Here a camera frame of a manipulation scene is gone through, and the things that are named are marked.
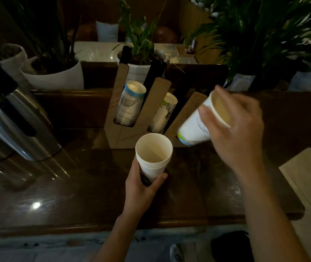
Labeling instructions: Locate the person's dark trouser leg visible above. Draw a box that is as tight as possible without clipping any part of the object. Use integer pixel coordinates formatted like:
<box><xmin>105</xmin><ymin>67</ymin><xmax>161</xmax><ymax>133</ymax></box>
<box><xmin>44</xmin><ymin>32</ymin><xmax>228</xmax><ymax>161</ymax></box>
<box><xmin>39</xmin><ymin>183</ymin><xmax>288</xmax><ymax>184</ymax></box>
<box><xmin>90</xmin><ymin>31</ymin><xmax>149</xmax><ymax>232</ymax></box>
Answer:
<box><xmin>211</xmin><ymin>230</ymin><xmax>255</xmax><ymax>262</ymax></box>

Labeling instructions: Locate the white cushion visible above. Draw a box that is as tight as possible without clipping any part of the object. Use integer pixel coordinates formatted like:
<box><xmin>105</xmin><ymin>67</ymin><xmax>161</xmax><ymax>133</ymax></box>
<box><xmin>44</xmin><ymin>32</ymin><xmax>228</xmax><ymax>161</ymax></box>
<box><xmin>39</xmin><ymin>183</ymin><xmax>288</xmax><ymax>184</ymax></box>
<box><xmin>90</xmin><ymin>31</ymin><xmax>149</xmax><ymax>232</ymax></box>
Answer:
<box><xmin>96</xmin><ymin>21</ymin><xmax>119</xmax><ymax>43</ymax></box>

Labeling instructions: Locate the large white plant pot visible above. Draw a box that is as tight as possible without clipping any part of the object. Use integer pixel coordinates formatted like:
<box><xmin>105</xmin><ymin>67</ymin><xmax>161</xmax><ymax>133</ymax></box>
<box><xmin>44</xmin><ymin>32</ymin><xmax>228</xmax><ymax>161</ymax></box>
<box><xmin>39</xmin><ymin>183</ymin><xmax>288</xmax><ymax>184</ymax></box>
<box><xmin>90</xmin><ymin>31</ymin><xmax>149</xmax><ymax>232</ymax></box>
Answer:
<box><xmin>21</xmin><ymin>56</ymin><xmax>85</xmax><ymax>90</ymax></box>

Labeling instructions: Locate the large green palm plant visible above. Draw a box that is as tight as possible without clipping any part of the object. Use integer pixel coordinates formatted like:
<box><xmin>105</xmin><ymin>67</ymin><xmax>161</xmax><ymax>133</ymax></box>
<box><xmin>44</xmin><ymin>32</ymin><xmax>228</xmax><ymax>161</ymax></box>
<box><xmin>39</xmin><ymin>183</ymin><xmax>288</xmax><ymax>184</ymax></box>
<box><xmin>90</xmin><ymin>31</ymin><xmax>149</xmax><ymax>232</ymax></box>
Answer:
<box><xmin>183</xmin><ymin>0</ymin><xmax>311</xmax><ymax>84</ymax></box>

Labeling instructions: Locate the person's right forearm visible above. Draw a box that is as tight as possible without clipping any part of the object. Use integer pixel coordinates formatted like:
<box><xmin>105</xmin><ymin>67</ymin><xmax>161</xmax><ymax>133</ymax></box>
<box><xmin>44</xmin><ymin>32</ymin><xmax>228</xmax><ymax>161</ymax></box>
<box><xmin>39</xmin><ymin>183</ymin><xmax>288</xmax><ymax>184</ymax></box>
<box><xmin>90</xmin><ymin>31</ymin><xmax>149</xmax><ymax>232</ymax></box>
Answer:
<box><xmin>237</xmin><ymin>164</ymin><xmax>311</xmax><ymax>262</ymax></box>

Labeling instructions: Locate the blue print paper cup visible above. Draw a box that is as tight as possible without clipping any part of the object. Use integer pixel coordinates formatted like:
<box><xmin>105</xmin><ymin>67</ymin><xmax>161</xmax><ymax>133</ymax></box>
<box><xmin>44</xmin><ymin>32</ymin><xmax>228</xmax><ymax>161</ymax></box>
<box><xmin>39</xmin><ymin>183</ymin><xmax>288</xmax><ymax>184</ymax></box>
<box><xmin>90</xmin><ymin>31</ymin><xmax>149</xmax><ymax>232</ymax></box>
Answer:
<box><xmin>114</xmin><ymin>80</ymin><xmax>147</xmax><ymax>127</ymax></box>

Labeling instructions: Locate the green broad-leaf plant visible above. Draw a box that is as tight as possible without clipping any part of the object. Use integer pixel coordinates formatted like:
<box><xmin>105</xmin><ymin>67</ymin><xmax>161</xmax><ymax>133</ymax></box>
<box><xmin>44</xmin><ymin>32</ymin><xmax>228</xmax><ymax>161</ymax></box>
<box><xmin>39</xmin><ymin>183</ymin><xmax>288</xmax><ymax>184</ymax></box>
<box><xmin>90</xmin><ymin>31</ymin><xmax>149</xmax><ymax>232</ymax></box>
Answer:
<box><xmin>110</xmin><ymin>0</ymin><xmax>168</xmax><ymax>66</ymax></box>

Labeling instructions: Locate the person's left hand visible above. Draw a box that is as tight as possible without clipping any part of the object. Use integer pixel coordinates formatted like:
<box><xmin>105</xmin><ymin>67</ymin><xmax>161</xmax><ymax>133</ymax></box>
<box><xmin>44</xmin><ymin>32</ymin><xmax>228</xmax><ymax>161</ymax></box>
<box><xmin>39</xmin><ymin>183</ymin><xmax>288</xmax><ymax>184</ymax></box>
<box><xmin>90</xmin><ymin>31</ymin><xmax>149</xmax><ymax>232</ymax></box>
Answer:
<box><xmin>123</xmin><ymin>157</ymin><xmax>169</xmax><ymax>216</ymax></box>

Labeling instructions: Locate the person's white shoe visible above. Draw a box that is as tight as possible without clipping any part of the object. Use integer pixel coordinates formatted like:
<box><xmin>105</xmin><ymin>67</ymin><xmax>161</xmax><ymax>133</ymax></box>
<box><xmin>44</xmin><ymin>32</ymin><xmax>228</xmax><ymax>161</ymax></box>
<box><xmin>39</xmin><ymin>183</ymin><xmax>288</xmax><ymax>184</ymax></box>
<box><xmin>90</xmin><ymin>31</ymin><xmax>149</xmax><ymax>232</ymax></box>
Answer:
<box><xmin>170</xmin><ymin>243</ymin><xmax>186</xmax><ymax>262</ymax></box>

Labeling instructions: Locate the white marble table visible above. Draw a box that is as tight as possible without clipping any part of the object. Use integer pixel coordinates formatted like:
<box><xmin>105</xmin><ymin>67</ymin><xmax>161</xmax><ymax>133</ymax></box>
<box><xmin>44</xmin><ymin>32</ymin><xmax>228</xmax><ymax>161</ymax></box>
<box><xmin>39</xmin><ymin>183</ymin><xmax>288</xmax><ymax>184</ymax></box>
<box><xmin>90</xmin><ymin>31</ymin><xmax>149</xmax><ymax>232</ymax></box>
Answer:
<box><xmin>73</xmin><ymin>41</ymin><xmax>199</xmax><ymax>65</ymax></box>

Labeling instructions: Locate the white cup with green band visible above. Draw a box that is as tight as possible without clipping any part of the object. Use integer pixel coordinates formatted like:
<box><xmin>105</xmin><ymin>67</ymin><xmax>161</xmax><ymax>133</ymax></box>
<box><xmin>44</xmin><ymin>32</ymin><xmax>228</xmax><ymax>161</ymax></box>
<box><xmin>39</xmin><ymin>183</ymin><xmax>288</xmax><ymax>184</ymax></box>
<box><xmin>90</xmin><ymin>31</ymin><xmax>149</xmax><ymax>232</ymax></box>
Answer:
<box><xmin>177</xmin><ymin>91</ymin><xmax>233</xmax><ymax>146</ymax></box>

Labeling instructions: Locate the person's left forearm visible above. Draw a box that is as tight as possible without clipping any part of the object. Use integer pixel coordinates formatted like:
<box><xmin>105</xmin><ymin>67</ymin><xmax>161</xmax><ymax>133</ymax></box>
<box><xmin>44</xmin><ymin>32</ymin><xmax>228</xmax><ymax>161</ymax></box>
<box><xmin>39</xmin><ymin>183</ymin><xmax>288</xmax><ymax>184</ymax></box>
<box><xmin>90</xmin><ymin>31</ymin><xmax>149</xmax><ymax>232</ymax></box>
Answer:
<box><xmin>92</xmin><ymin>212</ymin><xmax>148</xmax><ymax>262</ymax></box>

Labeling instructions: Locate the dark leafy plant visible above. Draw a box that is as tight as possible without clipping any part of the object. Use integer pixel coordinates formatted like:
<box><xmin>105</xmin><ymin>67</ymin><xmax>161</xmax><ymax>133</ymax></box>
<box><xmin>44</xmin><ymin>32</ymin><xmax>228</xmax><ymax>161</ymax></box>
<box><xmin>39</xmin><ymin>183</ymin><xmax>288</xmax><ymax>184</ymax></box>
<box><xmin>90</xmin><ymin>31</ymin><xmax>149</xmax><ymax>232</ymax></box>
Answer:
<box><xmin>7</xmin><ymin>0</ymin><xmax>83</xmax><ymax>75</ymax></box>

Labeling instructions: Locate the white glossy plant pot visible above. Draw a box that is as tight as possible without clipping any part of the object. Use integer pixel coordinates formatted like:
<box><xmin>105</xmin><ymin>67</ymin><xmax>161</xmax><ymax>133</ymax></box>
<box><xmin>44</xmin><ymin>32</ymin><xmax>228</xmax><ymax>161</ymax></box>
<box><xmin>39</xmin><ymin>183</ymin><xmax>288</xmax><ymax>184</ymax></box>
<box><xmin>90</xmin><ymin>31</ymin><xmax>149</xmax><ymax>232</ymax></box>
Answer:
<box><xmin>224</xmin><ymin>73</ymin><xmax>256</xmax><ymax>92</ymax></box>

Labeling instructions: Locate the insect print paper cup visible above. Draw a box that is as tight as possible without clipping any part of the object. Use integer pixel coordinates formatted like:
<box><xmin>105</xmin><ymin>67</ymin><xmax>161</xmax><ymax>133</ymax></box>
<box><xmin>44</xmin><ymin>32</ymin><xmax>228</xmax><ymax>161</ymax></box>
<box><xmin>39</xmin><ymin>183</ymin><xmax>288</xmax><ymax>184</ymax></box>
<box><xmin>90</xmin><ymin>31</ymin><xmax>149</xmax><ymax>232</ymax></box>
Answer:
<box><xmin>147</xmin><ymin>92</ymin><xmax>178</xmax><ymax>134</ymax></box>

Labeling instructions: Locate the small white plant pot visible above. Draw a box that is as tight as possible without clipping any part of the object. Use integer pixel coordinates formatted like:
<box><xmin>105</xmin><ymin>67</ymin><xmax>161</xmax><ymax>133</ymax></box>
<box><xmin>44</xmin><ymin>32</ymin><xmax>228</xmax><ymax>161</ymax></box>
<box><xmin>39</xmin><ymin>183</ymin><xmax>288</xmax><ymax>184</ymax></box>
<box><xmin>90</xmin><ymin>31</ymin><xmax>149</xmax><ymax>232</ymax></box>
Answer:
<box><xmin>0</xmin><ymin>43</ymin><xmax>37</xmax><ymax>89</ymax></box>

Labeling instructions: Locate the stack of white paper cups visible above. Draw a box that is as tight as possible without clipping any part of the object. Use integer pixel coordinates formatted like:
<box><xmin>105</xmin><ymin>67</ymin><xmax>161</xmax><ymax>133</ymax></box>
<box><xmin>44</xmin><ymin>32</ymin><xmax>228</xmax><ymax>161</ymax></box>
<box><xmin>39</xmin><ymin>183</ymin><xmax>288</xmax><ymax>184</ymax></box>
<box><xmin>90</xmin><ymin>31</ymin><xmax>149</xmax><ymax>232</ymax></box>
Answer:
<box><xmin>135</xmin><ymin>133</ymin><xmax>173</xmax><ymax>187</ymax></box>

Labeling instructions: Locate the brown leather sofa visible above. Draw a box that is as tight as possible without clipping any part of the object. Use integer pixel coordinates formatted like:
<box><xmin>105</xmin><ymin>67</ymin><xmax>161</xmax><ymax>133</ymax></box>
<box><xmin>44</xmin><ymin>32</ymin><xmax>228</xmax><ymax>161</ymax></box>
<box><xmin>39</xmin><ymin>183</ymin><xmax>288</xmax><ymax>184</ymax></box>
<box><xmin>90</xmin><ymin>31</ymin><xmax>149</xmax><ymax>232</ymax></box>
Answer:
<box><xmin>68</xmin><ymin>22</ymin><xmax>181</xmax><ymax>44</ymax></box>

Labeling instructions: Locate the stainless steel hot water urn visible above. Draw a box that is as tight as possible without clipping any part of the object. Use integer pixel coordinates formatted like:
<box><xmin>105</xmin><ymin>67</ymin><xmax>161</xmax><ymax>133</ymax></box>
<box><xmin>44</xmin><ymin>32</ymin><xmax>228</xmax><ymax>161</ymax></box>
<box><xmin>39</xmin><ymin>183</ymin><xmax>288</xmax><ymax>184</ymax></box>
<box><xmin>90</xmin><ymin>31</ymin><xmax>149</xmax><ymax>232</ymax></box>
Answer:
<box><xmin>0</xmin><ymin>59</ymin><xmax>64</xmax><ymax>164</ymax></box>

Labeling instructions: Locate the black tall sleeve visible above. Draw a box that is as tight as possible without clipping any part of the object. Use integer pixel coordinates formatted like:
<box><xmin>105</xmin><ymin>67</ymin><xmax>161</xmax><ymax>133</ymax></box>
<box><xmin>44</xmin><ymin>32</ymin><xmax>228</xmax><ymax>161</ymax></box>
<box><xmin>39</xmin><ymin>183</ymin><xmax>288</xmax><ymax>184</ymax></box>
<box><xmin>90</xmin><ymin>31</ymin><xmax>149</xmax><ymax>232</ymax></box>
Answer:
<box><xmin>119</xmin><ymin>45</ymin><xmax>133</xmax><ymax>65</ymax></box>
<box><xmin>142</xmin><ymin>58</ymin><xmax>168</xmax><ymax>107</ymax></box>

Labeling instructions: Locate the person's right hand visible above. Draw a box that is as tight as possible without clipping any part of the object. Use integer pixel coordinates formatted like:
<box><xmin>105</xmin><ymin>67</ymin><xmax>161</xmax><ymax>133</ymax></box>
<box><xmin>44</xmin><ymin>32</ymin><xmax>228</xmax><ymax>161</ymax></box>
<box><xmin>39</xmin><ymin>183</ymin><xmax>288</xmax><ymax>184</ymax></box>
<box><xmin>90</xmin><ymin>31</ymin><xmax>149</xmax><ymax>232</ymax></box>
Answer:
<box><xmin>198</xmin><ymin>85</ymin><xmax>266</xmax><ymax>178</ymax></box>

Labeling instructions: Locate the cardboard cup holder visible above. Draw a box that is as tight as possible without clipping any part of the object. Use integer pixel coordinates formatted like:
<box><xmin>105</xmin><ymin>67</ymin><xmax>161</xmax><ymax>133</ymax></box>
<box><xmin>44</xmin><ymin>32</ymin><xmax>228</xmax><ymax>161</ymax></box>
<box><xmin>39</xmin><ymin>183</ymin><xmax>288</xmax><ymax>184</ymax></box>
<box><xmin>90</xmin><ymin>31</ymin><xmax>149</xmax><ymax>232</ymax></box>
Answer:
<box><xmin>104</xmin><ymin>63</ymin><xmax>208</xmax><ymax>149</ymax></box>

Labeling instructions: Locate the round white plant pot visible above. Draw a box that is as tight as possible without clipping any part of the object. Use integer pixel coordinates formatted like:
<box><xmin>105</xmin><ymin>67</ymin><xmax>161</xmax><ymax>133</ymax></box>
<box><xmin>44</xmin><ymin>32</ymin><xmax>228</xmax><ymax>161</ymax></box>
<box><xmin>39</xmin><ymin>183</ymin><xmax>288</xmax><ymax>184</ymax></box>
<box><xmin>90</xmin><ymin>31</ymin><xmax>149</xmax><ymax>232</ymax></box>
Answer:
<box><xmin>116</xmin><ymin>48</ymin><xmax>167</xmax><ymax>85</ymax></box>

